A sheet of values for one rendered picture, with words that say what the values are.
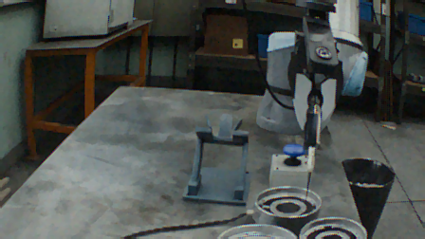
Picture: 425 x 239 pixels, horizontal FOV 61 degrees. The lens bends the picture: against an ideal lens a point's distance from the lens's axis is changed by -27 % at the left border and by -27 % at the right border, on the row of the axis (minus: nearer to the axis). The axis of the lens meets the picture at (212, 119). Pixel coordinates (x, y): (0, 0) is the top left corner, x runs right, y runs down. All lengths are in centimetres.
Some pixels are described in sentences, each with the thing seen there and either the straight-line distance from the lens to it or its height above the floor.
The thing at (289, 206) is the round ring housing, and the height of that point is 82.
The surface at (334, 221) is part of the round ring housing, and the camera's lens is 63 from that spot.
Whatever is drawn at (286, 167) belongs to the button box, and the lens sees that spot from 77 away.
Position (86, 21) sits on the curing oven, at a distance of 279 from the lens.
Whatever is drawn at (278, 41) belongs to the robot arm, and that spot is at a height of 101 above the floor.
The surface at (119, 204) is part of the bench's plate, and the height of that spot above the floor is 80.
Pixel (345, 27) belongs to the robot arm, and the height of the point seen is 107.
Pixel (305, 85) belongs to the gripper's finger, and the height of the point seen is 99.
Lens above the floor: 114
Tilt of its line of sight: 18 degrees down
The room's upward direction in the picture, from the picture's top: 3 degrees clockwise
